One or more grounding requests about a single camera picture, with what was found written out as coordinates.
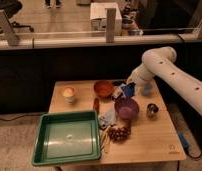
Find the green plastic tray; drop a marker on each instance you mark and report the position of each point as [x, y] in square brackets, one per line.
[66, 138]

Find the white cardboard box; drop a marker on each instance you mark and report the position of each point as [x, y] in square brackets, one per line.
[98, 16]

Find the blue cup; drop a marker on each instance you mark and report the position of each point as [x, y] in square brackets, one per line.
[147, 89]

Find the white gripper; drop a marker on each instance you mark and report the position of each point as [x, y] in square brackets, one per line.
[137, 86]

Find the white cup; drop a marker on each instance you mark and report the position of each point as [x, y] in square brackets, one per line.
[69, 94]

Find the wooden table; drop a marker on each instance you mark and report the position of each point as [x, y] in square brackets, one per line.
[151, 139]

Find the bunch of dark grapes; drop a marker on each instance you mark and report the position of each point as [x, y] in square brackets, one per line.
[117, 134]

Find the orange bowl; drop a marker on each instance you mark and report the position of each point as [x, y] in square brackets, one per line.
[103, 88]

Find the small dark round object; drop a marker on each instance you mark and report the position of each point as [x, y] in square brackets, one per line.
[152, 110]

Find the purple bowl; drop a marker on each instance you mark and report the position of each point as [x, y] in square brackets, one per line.
[126, 108]

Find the black and white box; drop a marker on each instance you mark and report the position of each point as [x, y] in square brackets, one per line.
[117, 93]

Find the yellow banana toy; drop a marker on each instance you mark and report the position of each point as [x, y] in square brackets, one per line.
[105, 140]

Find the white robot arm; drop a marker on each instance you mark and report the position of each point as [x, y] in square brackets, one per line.
[160, 62]

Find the blue object beside table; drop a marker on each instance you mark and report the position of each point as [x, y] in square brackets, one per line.
[183, 140]

